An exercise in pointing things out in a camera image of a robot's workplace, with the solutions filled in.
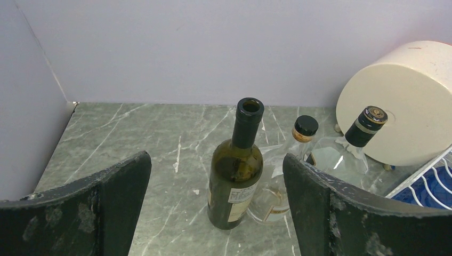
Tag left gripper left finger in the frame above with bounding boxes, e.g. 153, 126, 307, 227
1, 151, 152, 255

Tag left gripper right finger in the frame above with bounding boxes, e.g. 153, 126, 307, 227
283, 154, 451, 255

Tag clear bottle black cap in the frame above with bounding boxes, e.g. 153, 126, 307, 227
247, 115, 319, 225

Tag dark bottle black cap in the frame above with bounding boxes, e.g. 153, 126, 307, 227
305, 105, 389, 188

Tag green wine bottle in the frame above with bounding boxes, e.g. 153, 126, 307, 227
207, 98, 264, 230

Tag blue plastic tray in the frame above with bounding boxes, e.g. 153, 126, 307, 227
392, 165, 451, 210

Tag cream cylindrical container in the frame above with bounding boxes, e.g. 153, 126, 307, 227
336, 41, 451, 166

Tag white wire wine rack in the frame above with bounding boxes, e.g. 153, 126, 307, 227
386, 146, 451, 210

